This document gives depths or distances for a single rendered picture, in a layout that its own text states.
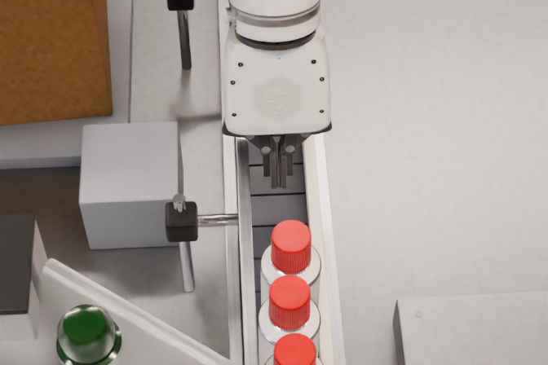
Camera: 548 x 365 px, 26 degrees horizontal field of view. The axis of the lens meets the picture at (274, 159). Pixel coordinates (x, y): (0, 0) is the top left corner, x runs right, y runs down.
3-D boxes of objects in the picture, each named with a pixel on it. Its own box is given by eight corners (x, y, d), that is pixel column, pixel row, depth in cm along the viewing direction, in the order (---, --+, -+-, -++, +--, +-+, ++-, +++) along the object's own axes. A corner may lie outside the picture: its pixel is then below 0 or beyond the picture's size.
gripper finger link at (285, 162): (278, 133, 114) (280, 190, 118) (311, 132, 114) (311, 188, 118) (276, 116, 117) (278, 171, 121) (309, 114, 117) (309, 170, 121)
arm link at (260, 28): (223, 19, 104) (225, 50, 106) (324, 16, 104) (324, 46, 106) (223, -22, 111) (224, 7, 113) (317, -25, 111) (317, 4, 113)
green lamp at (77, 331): (96, 389, 46) (89, 362, 44) (44, 357, 47) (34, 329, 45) (136, 338, 48) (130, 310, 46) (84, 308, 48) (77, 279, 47)
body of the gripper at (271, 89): (219, 38, 106) (224, 143, 112) (333, 34, 106) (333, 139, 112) (218, 1, 112) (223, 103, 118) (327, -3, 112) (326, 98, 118)
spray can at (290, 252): (317, 374, 112) (325, 261, 95) (262, 376, 111) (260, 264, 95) (314, 324, 115) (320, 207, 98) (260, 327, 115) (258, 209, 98)
